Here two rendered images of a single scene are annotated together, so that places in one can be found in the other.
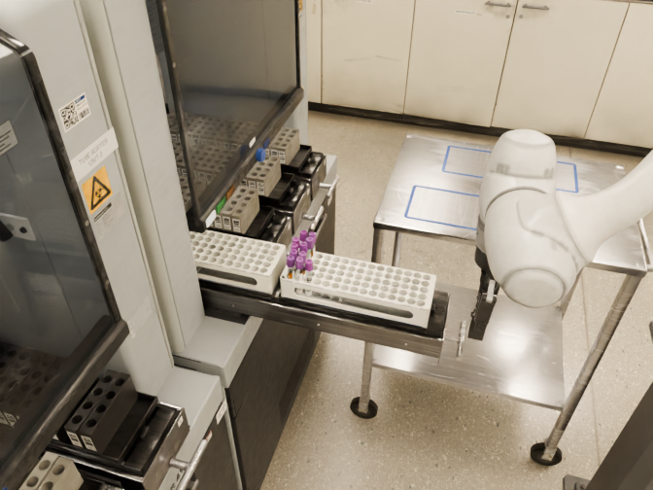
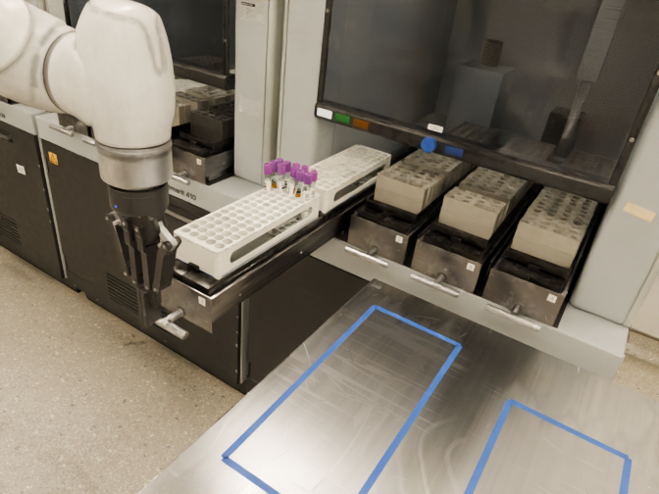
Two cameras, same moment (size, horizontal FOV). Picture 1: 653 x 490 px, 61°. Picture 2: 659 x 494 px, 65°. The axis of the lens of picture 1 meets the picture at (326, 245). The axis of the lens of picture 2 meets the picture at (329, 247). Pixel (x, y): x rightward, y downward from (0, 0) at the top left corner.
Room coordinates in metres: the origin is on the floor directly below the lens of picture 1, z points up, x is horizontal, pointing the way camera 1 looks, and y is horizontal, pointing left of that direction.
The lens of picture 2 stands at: (1.13, -0.83, 1.30)
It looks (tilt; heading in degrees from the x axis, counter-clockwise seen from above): 31 degrees down; 103
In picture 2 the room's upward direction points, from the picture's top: 7 degrees clockwise
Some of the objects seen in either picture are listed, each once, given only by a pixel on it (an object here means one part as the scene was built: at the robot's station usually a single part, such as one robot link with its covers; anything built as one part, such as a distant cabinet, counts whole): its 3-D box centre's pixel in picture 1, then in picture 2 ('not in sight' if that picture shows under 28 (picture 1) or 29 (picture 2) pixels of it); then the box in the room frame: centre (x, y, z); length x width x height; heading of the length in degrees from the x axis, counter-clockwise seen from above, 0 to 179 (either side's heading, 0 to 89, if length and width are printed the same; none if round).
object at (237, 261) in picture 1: (213, 258); (342, 177); (0.89, 0.24, 0.83); 0.30 x 0.10 x 0.06; 74
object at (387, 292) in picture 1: (358, 288); (253, 225); (0.81, -0.06, 0.83); 0.30 x 0.10 x 0.06; 74
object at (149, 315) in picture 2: not in sight; (151, 303); (0.74, -0.30, 0.80); 0.03 x 0.01 x 0.07; 74
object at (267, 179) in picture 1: (269, 177); (468, 216); (1.18, 0.15, 0.85); 0.12 x 0.02 x 0.06; 164
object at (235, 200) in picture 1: (236, 210); (405, 190); (1.04, 0.21, 0.85); 0.12 x 0.02 x 0.06; 164
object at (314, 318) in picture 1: (293, 293); (295, 225); (0.84, 0.07, 0.78); 0.73 x 0.14 x 0.09; 74
